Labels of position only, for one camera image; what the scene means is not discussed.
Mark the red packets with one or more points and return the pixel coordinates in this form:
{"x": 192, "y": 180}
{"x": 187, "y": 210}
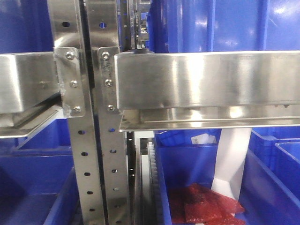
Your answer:
{"x": 197, "y": 204}

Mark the blue bin far right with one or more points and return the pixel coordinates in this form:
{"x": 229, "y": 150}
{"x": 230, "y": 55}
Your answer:
{"x": 279, "y": 149}

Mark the steel upright post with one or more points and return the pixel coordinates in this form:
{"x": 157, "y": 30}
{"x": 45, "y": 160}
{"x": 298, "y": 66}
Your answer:
{"x": 104, "y": 42}
{"x": 69, "y": 40}

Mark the blue bin lower left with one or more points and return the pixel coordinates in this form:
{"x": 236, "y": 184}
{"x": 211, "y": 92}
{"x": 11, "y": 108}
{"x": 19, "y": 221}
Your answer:
{"x": 37, "y": 178}

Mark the steel right shelf beam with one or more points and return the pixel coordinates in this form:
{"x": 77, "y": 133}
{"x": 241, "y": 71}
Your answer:
{"x": 157, "y": 91}

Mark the blue bin lower right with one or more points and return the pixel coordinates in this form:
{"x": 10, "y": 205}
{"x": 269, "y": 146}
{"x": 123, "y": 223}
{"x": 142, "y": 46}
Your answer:
{"x": 266, "y": 199}

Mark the blue bin upper left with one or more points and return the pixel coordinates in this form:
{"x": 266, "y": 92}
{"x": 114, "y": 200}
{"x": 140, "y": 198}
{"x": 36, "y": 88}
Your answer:
{"x": 25, "y": 26}

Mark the steel shelf beam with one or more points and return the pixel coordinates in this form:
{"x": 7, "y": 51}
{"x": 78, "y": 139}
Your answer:
{"x": 29, "y": 93}
{"x": 157, "y": 91}

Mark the steel left shelf beam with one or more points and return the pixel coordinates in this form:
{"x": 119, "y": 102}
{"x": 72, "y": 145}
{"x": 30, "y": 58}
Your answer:
{"x": 29, "y": 93}

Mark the steel right upright post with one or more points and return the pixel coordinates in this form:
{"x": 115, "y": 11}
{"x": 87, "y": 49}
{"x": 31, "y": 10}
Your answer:
{"x": 104, "y": 42}

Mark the steel left upright post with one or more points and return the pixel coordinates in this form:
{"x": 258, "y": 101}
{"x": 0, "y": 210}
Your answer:
{"x": 69, "y": 40}

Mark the blue bin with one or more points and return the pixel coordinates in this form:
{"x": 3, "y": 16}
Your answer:
{"x": 37, "y": 178}
{"x": 25, "y": 26}
{"x": 191, "y": 26}
{"x": 279, "y": 149}
{"x": 266, "y": 199}

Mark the blue bin upper right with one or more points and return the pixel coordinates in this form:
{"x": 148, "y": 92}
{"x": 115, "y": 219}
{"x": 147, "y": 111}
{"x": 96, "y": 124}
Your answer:
{"x": 191, "y": 26}

